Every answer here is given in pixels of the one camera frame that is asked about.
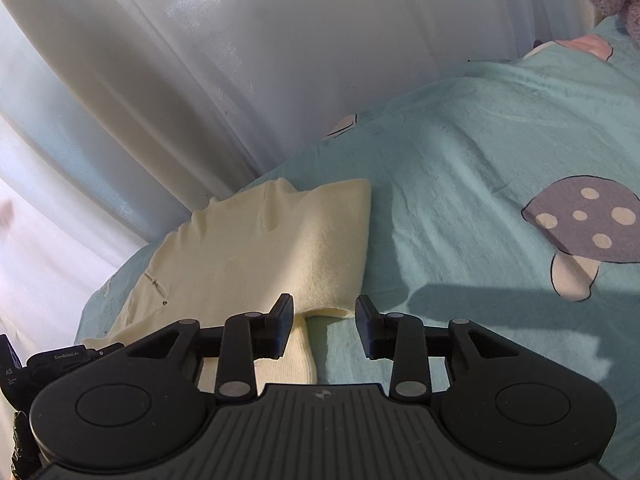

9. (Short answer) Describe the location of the white sheer curtain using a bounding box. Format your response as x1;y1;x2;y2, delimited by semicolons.
1;0;589;356

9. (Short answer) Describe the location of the cream knit sweater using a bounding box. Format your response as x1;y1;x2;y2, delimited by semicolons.
81;179;371;387

